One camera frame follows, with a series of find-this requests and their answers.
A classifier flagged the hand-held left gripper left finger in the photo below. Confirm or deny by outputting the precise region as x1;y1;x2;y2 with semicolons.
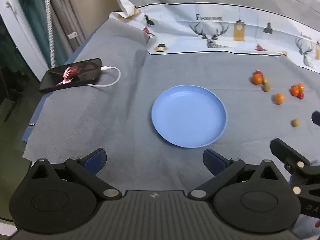
30;148;123;201

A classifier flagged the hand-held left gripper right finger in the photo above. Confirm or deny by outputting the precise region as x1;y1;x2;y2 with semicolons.
187;149;281;201

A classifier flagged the blue plate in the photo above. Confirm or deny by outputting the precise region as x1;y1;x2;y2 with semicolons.
151;85;228;148

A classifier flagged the grey blanket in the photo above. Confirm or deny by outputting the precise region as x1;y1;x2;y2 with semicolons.
22;17;320;240

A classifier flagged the blue bed sheet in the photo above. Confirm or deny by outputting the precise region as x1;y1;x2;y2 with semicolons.
21;99;43;144

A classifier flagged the black smartphone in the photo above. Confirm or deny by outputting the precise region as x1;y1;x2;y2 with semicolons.
39;58;102;92

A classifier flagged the deer printed white cloth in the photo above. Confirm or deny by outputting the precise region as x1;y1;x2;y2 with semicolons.
109;2;320;68

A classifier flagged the white dotted pole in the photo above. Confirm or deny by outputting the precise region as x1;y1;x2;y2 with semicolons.
44;0;55;68

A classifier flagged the beige curtain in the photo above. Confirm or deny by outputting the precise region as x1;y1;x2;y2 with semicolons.
46;0;121;53

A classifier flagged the teal cloth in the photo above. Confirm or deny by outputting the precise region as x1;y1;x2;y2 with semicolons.
16;0;52;63

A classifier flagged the white charging cable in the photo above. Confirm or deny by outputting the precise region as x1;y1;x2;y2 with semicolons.
91;66;121;88

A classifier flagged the white door frame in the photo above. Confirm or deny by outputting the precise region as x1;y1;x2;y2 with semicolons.
0;0;52;82

